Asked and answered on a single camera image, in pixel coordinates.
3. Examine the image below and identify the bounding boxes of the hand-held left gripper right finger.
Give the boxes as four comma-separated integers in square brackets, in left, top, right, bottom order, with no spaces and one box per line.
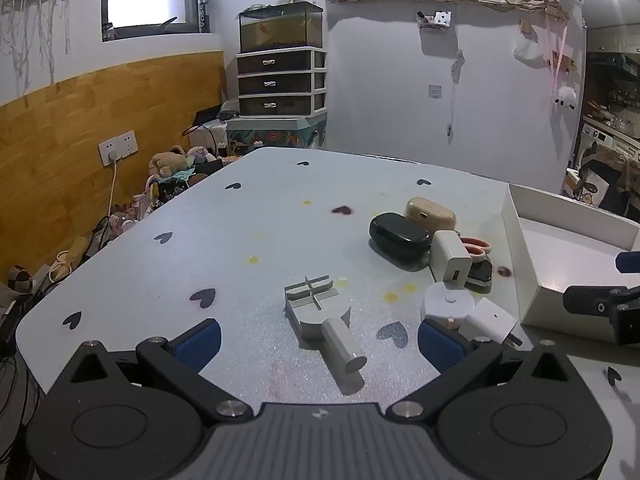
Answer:
[387,319,593,419]

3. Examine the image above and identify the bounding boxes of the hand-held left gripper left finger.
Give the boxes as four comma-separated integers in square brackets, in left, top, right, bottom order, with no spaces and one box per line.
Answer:
[47,319,253,423]

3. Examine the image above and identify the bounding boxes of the round white charging puck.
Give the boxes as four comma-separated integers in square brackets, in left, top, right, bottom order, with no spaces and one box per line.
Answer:
[421,281,475,328]

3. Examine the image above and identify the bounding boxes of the white cardboard box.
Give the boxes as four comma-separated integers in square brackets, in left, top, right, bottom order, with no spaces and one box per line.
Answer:
[501,183,640,345]

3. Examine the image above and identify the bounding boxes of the small white power adapter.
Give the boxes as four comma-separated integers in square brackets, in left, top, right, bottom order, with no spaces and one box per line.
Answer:
[457,297,523,347]

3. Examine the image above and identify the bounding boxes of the silver smartwatch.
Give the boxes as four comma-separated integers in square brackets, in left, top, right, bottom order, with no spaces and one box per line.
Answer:
[465,259,493,293]

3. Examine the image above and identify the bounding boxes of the large white USB charger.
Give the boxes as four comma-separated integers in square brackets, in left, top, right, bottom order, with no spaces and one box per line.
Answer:
[429,230,473,289]

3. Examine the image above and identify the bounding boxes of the pink scissors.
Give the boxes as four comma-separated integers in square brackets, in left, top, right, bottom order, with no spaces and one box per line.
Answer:
[460,236,493,263]

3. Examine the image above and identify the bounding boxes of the grey watch link remover tool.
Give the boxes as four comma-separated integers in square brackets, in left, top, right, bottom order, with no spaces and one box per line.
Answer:
[284,274,368,395]

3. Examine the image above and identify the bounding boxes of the black earbuds case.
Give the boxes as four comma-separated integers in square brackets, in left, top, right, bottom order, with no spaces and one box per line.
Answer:
[369,212,433,262]

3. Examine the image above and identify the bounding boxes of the beige earbuds case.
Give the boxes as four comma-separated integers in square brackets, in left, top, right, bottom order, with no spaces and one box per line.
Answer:
[404,196,457,233]

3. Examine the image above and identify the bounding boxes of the cartoon tote bag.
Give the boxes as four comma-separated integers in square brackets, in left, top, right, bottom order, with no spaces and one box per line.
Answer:
[575,142,631,211]

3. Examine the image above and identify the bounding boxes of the washing machine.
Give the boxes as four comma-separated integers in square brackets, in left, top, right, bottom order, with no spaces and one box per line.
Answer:
[577,115,640,171]

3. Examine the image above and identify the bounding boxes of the white sheep plush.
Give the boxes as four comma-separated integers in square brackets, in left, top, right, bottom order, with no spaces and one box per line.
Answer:
[552,85,578,111]

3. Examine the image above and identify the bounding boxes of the brown plush bear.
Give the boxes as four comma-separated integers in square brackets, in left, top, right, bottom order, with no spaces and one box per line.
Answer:
[149,146,188,178]

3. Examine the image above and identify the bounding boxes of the grey plush toy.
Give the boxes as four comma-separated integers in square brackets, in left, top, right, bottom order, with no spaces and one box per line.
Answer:
[185,146,218,166]

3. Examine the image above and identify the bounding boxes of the pink ribbon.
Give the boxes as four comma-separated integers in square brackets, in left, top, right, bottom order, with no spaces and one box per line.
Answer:
[547,25,568,101]

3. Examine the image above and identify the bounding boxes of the painted cabinet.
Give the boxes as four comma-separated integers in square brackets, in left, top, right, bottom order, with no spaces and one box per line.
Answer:
[226,112,328,156]

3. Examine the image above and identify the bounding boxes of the black laptop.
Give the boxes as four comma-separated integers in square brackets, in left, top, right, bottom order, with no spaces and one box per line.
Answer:
[192,105,241,128]

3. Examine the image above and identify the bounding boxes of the white hanging pouch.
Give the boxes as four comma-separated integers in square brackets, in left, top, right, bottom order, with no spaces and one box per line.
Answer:
[514,35,546,63]

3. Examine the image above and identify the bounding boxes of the white plastic drawer unit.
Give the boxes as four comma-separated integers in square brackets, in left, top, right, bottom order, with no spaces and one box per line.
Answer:
[235,47,328,117]

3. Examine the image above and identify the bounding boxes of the glass fish tank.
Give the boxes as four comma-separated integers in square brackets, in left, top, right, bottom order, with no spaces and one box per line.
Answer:
[237,1,326,54]

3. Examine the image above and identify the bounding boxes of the white plug cable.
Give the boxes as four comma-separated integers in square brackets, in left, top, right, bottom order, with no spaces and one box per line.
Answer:
[106,149,122,223]

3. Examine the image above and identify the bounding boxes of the wooden wall hook rack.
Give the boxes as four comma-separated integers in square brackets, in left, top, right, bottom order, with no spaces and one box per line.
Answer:
[550,52,577,75]

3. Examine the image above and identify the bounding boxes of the white wall socket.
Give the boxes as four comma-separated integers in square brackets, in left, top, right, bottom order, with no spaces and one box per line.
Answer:
[98,130,138,167]

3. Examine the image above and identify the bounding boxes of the hanging charger cable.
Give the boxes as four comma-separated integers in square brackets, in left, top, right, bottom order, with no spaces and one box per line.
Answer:
[446,50,466,138]

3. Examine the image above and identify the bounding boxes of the clear wall holder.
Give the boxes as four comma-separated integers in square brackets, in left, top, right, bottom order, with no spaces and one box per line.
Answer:
[416,10,453,31]

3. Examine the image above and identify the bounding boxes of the white macrame wall hanging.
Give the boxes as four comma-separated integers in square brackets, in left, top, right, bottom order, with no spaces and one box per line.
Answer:
[0,0,76,86]

